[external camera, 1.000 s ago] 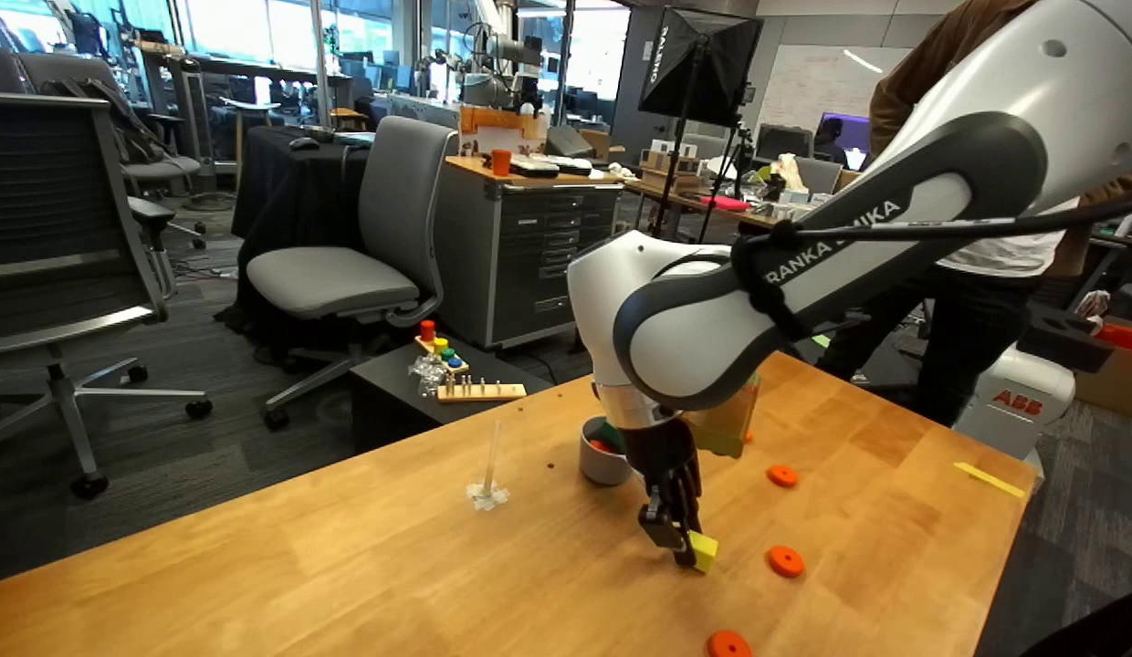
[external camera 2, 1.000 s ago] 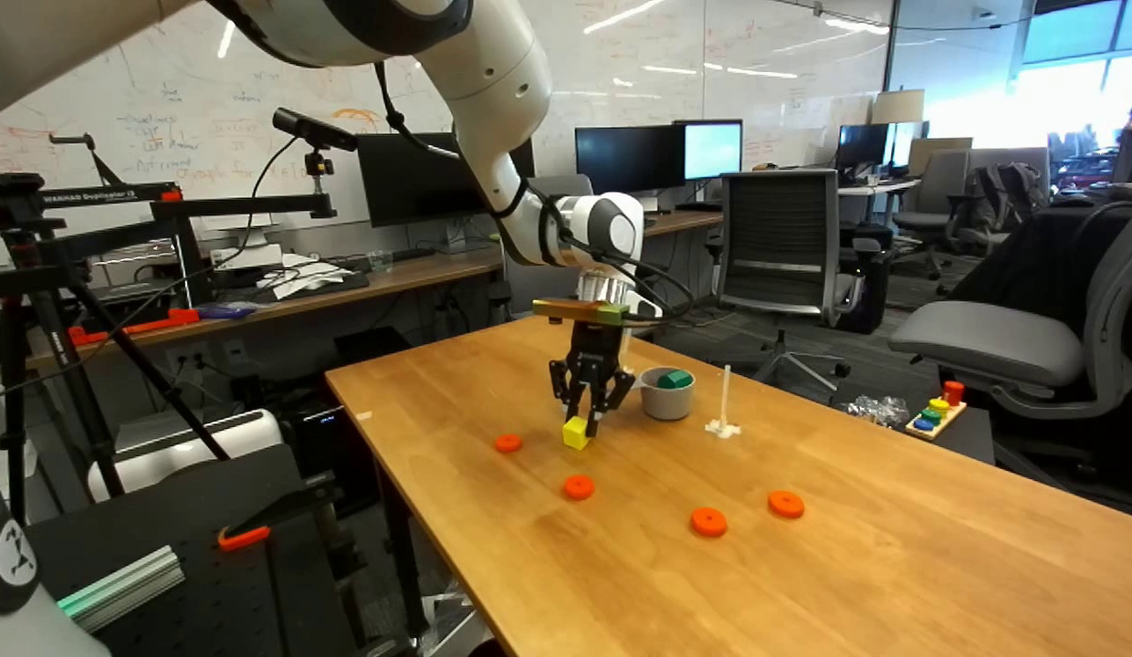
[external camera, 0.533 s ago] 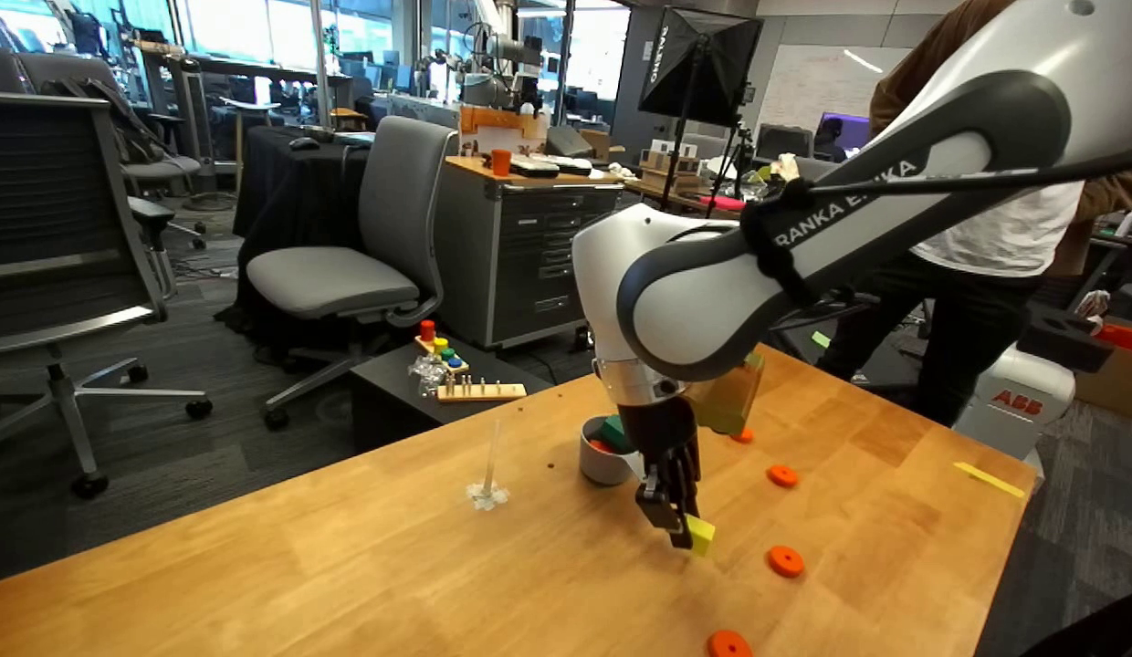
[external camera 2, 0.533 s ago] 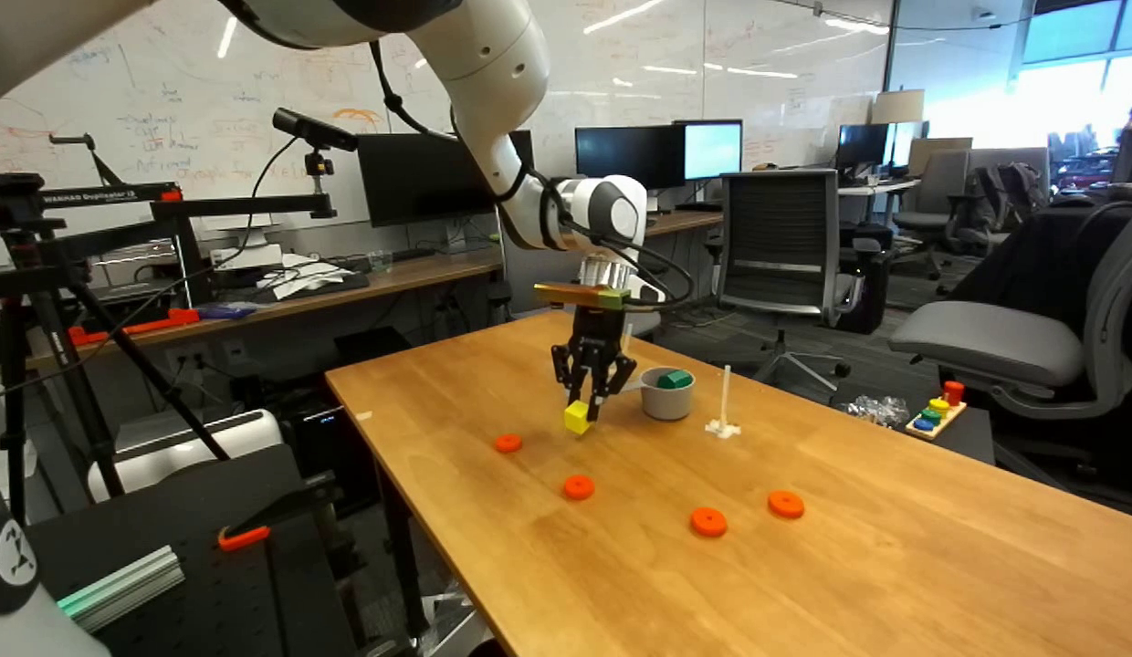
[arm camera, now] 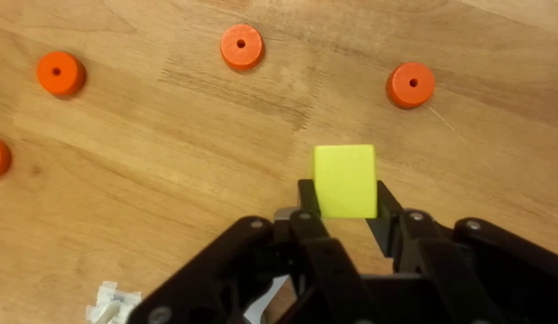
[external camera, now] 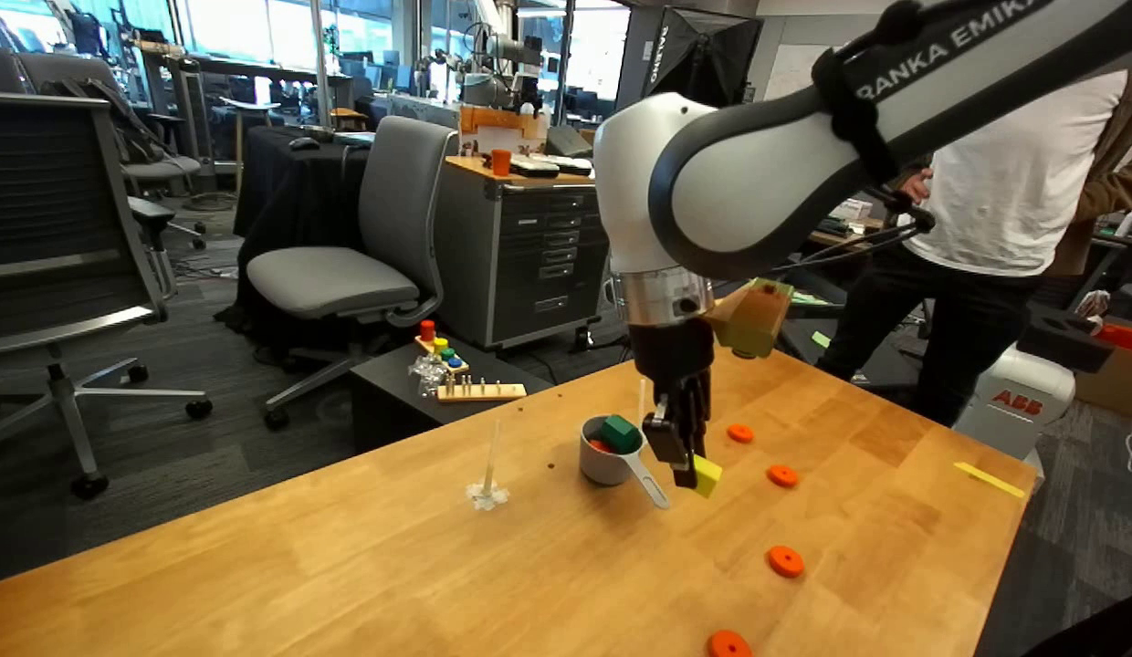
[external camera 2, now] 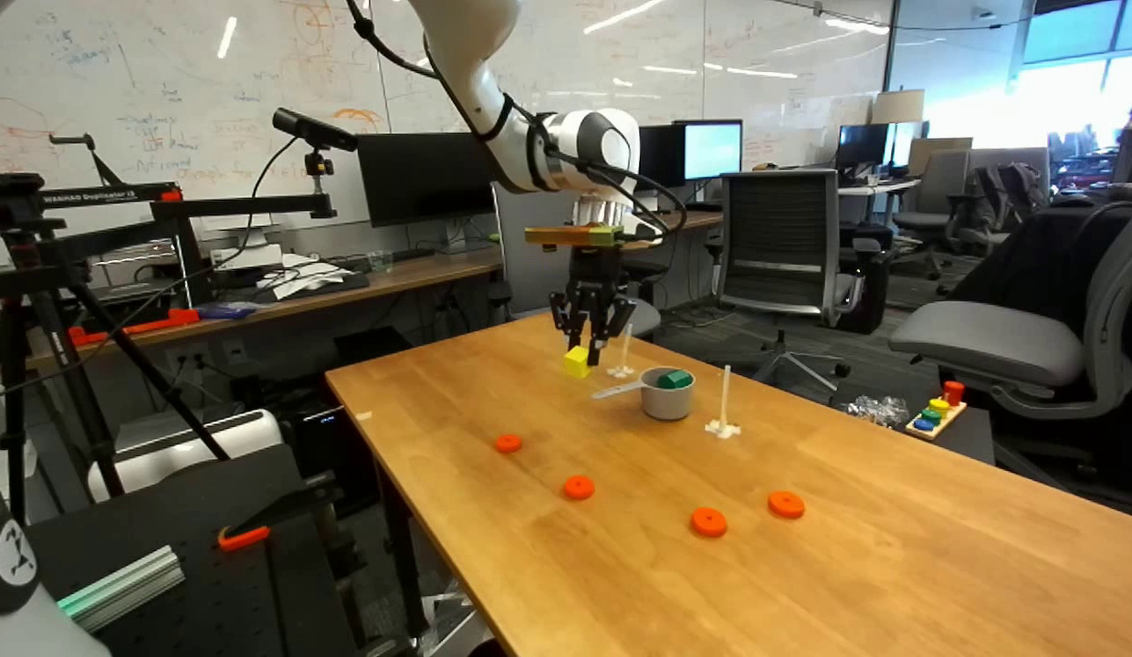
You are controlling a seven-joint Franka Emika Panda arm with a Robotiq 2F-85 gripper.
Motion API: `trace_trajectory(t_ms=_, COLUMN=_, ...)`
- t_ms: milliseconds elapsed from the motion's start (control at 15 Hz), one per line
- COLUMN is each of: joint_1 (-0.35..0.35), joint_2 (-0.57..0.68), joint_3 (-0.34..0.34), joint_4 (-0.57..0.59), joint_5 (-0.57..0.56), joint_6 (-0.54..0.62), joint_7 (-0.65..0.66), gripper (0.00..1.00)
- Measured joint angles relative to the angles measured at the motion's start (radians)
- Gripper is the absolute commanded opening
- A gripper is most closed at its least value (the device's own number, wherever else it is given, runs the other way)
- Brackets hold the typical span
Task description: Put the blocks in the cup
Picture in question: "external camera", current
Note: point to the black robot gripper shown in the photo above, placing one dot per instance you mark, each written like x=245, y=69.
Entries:
x=674, y=354

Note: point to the yellow cube block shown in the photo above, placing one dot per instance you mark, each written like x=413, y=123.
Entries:
x=711, y=477

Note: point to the green cylinder block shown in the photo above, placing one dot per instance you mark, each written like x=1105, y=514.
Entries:
x=621, y=432

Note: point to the red cube block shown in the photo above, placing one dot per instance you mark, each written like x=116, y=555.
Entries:
x=596, y=447

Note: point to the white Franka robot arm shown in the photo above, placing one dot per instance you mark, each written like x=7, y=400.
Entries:
x=761, y=184

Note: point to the small orange cup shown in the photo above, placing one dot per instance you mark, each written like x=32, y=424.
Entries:
x=501, y=162

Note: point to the standing person's bare hand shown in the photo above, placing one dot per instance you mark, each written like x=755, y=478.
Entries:
x=916, y=188

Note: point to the orange disc with hole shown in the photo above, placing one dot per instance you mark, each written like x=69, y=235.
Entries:
x=742, y=432
x=728, y=644
x=783, y=477
x=786, y=562

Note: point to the wooden peg rack toy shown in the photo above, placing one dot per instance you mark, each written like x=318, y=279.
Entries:
x=479, y=392

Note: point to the clear peg on base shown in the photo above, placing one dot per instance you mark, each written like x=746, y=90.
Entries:
x=487, y=495

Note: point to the grey drawer cabinet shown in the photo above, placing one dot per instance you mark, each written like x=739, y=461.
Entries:
x=515, y=261

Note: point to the cluttered wooden side desk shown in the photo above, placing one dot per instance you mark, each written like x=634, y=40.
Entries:
x=842, y=237

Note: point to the colourful stacking toy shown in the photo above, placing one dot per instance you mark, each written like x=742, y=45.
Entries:
x=442, y=352

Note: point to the clear plastic bag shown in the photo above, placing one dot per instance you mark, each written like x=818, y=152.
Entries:
x=426, y=381

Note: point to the low black side table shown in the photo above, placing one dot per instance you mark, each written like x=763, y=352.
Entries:
x=386, y=396

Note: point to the yellow tape strip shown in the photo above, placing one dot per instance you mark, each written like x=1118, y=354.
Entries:
x=989, y=478

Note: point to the white ABB machine housing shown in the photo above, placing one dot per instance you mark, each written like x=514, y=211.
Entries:
x=1016, y=421

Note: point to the orange and white box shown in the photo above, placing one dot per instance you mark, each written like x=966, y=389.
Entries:
x=498, y=124

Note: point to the grey padded office chair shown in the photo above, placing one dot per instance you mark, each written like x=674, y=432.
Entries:
x=403, y=195

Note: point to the black equipment case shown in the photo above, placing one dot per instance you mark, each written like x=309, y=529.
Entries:
x=1064, y=332

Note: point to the person in white shirt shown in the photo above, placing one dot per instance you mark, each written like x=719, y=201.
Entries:
x=1016, y=205

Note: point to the brown cardboard box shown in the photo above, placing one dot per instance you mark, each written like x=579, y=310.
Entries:
x=1128, y=389

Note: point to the red box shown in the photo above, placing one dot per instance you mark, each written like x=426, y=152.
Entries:
x=1125, y=336

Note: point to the black draped table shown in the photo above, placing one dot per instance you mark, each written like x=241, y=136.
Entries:
x=297, y=184

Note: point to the black mesh office chair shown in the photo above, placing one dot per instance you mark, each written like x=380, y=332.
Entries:
x=57, y=205

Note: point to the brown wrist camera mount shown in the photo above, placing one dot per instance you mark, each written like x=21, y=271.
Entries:
x=755, y=318

